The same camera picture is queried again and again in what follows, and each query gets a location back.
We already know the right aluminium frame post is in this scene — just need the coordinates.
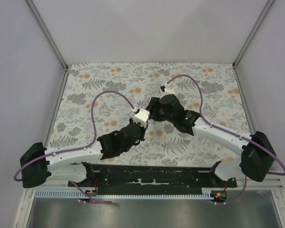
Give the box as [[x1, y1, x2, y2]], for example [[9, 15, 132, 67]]
[[232, 0, 276, 69]]

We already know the floral patterned table mat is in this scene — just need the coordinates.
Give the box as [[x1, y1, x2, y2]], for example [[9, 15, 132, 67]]
[[48, 63, 249, 167]]

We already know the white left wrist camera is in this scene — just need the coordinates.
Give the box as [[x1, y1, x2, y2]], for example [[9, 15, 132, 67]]
[[133, 109, 150, 128]]

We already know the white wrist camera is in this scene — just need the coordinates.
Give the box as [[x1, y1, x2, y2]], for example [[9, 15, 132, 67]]
[[160, 83, 175, 96], [133, 109, 150, 128]]

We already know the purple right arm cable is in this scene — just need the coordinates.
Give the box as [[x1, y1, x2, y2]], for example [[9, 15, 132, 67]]
[[166, 74, 285, 176]]

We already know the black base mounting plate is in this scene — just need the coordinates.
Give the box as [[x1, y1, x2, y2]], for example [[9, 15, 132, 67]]
[[68, 163, 237, 196]]

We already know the white slotted cable duct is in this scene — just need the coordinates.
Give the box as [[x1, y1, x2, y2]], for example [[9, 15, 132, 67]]
[[35, 189, 214, 199]]

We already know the aluminium frame post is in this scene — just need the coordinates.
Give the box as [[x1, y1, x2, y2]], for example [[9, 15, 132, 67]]
[[24, 0, 68, 71], [232, 0, 276, 69]]

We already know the left aluminium frame post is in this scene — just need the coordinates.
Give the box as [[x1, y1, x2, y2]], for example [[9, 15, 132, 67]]
[[24, 0, 68, 71]]

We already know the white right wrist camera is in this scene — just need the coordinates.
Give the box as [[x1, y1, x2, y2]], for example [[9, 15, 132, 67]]
[[160, 83, 175, 96]]

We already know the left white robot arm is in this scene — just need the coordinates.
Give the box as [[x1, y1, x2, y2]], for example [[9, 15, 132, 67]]
[[19, 118, 148, 188]]

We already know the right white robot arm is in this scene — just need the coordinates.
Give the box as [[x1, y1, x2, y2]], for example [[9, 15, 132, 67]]
[[147, 95, 276, 187]]

